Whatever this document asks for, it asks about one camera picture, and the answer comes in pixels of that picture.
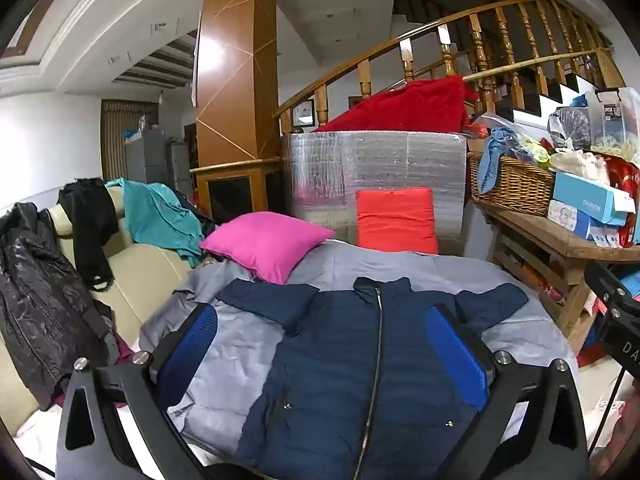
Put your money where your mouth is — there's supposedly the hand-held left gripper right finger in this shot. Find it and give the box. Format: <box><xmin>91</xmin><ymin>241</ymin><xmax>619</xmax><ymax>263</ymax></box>
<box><xmin>425</xmin><ymin>302</ymin><xmax>591</xmax><ymax>480</ymax></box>

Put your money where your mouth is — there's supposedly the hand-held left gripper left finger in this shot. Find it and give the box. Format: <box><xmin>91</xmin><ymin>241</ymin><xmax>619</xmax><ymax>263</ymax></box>
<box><xmin>55</xmin><ymin>302</ymin><xmax>221</xmax><ymax>480</ymax></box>

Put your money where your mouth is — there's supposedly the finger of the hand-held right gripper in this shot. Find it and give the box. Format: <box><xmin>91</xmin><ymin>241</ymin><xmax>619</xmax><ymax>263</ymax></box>
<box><xmin>582</xmin><ymin>258</ymin><xmax>640</xmax><ymax>311</ymax></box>

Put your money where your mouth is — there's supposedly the navy blue puffer jacket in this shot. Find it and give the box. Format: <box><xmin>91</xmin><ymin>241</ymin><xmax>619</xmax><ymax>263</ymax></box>
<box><xmin>215</xmin><ymin>276</ymin><xmax>530</xmax><ymax>480</ymax></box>

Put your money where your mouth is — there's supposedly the grey bed sheet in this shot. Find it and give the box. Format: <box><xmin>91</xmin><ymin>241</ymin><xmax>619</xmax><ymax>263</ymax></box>
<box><xmin>139</xmin><ymin>240</ymin><xmax>583</xmax><ymax>461</ymax></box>

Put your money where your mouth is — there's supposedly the white patterned box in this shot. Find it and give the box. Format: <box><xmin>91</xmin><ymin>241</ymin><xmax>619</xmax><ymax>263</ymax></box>
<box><xmin>546</xmin><ymin>199</ymin><xmax>591</xmax><ymax>238</ymax></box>

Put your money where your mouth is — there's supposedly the wooden side table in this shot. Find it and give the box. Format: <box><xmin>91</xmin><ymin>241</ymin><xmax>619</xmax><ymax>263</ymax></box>
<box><xmin>472</xmin><ymin>195</ymin><xmax>640</xmax><ymax>356</ymax></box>

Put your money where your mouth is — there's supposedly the light blue shoe box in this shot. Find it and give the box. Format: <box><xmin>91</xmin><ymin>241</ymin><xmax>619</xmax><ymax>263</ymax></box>
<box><xmin>552</xmin><ymin>171</ymin><xmax>636</xmax><ymax>227</ymax></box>

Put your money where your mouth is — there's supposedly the cream leather sofa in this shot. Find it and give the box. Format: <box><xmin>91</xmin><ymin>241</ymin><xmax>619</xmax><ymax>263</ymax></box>
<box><xmin>0</xmin><ymin>185</ymin><xmax>193</xmax><ymax>441</ymax></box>

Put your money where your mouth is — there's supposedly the red gift bag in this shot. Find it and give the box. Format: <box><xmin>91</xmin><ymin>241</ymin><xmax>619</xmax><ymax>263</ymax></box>
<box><xmin>602</xmin><ymin>155</ymin><xmax>640</xmax><ymax>248</ymax></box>

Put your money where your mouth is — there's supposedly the white plastic bag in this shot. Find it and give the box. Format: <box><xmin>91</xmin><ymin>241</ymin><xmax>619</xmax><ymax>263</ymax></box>
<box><xmin>550</xmin><ymin>149</ymin><xmax>611</xmax><ymax>186</ymax></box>

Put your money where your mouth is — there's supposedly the pink pillow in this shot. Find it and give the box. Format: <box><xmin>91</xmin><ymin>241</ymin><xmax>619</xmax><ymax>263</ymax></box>
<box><xmin>199</xmin><ymin>211</ymin><xmax>336</xmax><ymax>286</ymax></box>

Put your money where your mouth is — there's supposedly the wicker basket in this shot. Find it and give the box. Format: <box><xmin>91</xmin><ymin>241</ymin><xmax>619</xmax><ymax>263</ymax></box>
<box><xmin>467</xmin><ymin>152</ymin><xmax>556</xmax><ymax>217</ymax></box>

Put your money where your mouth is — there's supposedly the teal garment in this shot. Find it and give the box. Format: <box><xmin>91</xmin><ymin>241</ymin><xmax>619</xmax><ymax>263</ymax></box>
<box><xmin>105</xmin><ymin>178</ymin><xmax>207</xmax><ymax>268</ymax></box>

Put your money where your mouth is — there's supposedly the wooden cabinet with dark panels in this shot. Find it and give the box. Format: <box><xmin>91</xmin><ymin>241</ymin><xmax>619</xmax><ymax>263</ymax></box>
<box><xmin>191</xmin><ymin>157</ymin><xmax>286</xmax><ymax>226</ymax></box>

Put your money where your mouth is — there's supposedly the red-orange pillow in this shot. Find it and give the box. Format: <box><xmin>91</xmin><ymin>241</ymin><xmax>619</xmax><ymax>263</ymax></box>
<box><xmin>355</xmin><ymin>187</ymin><xmax>440</xmax><ymax>256</ymax></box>

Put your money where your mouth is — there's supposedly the black shiny jacket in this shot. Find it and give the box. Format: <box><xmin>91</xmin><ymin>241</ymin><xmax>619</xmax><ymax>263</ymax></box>
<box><xmin>0</xmin><ymin>201</ymin><xmax>121</xmax><ymax>413</ymax></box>

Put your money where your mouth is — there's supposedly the dark plastic bag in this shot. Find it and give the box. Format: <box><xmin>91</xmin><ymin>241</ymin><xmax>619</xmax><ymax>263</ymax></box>
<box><xmin>547</xmin><ymin>106</ymin><xmax>593</xmax><ymax>152</ymax></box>

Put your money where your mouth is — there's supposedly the black garment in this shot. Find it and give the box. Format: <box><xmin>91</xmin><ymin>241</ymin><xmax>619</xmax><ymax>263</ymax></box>
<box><xmin>57</xmin><ymin>178</ymin><xmax>121</xmax><ymax>292</ymax></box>

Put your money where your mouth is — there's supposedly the clear plastic storage box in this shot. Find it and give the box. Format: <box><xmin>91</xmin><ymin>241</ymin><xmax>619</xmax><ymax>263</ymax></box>
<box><xmin>585</xmin><ymin>86</ymin><xmax>640</xmax><ymax>153</ymax></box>

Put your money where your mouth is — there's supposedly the blue cloth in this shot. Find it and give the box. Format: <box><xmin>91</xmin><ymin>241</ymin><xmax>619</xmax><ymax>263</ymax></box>
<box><xmin>476</xmin><ymin>126</ymin><xmax>521</xmax><ymax>196</ymax></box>

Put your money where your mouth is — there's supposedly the small grey refrigerator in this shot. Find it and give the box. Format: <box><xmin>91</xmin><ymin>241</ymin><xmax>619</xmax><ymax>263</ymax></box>
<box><xmin>166</xmin><ymin>142</ymin><xmax>193</xmax><ymax>198</ymax></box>

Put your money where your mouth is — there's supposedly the large grey refrigerator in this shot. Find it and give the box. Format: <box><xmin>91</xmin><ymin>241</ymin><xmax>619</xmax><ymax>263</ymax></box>
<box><xmin>125</xmin><ymin>127</ymin><xmax>168</xmax><ymax>186</ymax></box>

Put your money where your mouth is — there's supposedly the black and white staircase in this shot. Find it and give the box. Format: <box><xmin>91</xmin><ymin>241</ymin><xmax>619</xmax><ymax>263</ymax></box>
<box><xmin>492</xmin><ymin>72</ymin><xmax>601</xmax><ymax>121</ymax></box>

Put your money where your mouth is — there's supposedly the silver foil-wrapped box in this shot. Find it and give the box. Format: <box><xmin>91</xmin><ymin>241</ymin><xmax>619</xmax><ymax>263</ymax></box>
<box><xmin>281</xmin><ymin>130</ymin><xmax>468</xmax><ymax>256</ymax></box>

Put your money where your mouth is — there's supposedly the striped curtain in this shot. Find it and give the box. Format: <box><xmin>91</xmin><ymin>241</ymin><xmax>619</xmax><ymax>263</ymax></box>
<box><xmin>100</xmin><ymin>99</ymin><xmax>160</xmax><ymax>183</ymax></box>

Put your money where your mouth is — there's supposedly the red velvet blanket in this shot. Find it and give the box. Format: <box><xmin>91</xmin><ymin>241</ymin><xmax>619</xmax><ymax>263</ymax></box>
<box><xmin>314</xmin><ymin>75</ymin><xmax>481</xmax><ymax>133</ymax></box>

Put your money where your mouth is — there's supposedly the framed picture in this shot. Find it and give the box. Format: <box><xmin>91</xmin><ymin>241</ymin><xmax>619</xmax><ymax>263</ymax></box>
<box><xmin>292</xmin><ymin>99</ymin><xmax>316</xmax><ymax>128</ymax></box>

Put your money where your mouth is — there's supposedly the orange wooden pillar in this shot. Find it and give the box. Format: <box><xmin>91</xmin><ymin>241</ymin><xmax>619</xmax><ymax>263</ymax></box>
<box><xmin>195</xmin><ymin>0</ymin><xmax>278</xmax><ymax>171</ymax></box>

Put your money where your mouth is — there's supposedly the wooden stair railing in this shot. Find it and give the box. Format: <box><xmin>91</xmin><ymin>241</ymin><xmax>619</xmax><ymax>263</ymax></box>
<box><xmin>272</xmin><ymin>0</ymin><xmax>628</xmax><ymax>133</ymax></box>

